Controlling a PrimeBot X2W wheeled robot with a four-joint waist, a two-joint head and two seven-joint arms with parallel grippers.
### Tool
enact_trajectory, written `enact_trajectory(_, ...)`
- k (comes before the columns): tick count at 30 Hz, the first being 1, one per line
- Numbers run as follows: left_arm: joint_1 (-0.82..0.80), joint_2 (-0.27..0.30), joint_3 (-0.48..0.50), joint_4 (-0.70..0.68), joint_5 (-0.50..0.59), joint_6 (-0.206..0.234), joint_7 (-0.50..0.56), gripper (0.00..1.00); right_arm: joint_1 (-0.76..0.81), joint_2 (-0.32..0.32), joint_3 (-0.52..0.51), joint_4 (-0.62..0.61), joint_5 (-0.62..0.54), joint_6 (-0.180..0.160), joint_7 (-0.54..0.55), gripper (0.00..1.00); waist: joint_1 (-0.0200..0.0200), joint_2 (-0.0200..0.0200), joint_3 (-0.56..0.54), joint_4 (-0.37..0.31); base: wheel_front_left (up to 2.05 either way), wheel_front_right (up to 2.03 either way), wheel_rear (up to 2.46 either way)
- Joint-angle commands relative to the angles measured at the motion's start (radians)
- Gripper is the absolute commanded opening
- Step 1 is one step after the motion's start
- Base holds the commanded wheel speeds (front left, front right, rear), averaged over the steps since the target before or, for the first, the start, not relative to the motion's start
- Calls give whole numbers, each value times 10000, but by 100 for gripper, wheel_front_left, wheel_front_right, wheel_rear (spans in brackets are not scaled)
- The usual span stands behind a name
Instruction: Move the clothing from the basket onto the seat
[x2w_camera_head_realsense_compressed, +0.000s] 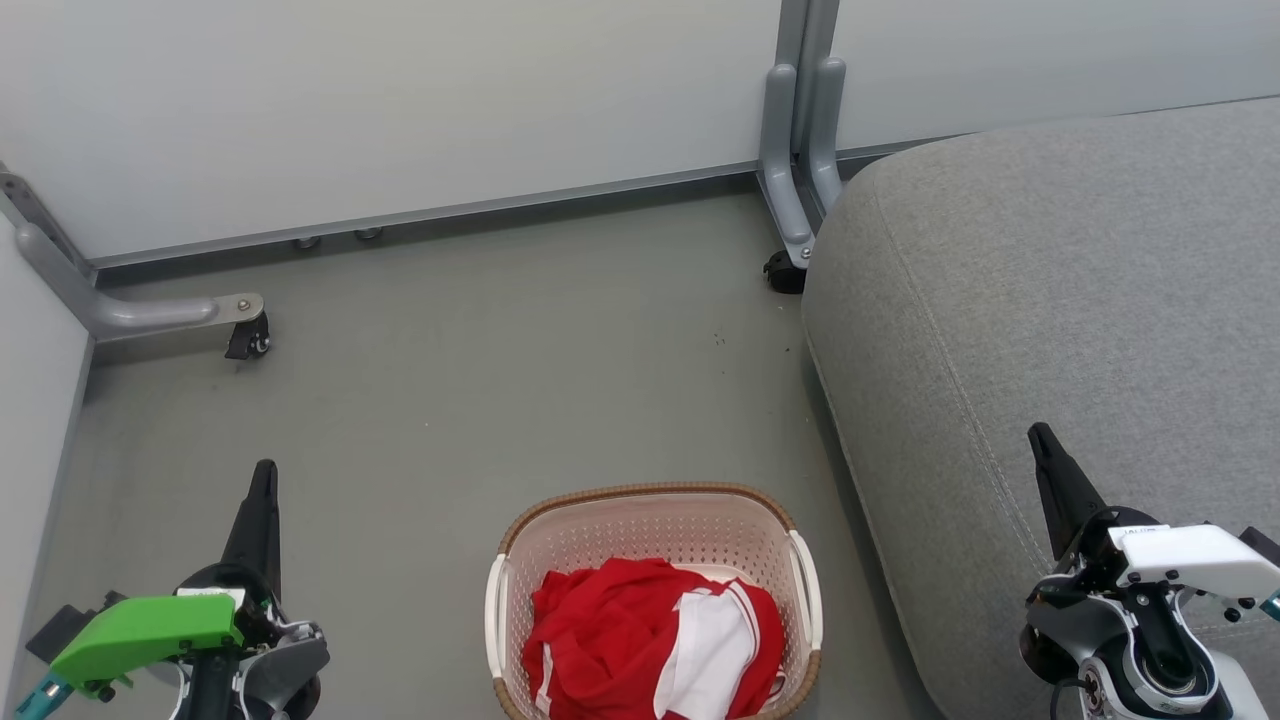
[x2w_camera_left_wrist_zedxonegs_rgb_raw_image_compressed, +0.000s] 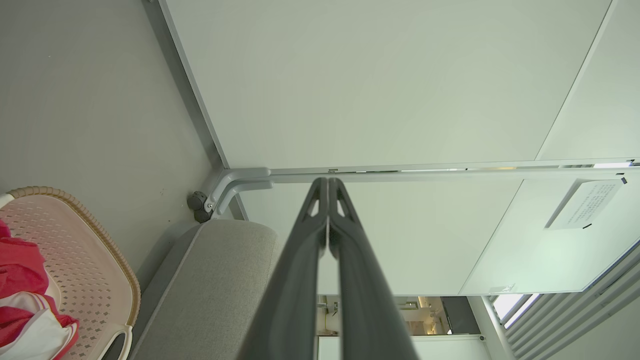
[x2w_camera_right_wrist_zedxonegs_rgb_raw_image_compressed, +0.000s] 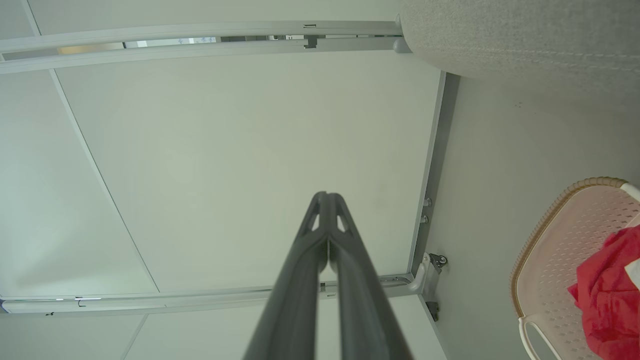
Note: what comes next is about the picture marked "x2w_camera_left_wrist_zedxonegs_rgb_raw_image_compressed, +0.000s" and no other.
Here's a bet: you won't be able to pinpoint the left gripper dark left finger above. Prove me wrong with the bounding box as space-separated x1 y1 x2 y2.
237 177 329 360

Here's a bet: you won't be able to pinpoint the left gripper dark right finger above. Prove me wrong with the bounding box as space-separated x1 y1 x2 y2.
328 178 419 360

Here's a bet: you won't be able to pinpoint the red shorts with white panels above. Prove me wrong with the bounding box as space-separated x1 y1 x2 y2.
0 291 80 360

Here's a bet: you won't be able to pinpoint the red jacket with striped cuffs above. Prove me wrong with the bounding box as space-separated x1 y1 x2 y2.
0 220 51 297

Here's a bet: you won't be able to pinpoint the grey fabric sofa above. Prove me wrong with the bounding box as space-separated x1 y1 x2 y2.
129 219 281 360

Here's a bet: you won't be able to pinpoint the black caster wheel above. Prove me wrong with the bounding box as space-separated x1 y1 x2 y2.
187 190 213 224

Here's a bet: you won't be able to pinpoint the cream perforated laundry basket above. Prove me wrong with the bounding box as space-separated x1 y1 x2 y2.
0 186 142 360

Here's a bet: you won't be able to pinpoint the grey window blind slats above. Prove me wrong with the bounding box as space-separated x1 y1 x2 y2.
502 244 640 360

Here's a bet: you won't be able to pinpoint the white printed paper notice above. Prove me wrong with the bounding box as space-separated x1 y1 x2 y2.
545 178 628 231

